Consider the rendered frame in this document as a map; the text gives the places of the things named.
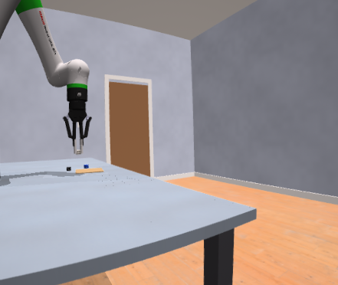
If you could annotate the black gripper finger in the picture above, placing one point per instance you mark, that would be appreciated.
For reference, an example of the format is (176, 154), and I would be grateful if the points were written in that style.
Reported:
(83, 134)
(73, 136)

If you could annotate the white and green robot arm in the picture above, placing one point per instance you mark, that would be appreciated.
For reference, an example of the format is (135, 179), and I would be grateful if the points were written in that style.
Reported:
(74, 73)

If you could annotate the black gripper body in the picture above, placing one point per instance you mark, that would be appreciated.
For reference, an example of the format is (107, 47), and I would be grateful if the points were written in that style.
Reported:
(77, 107)

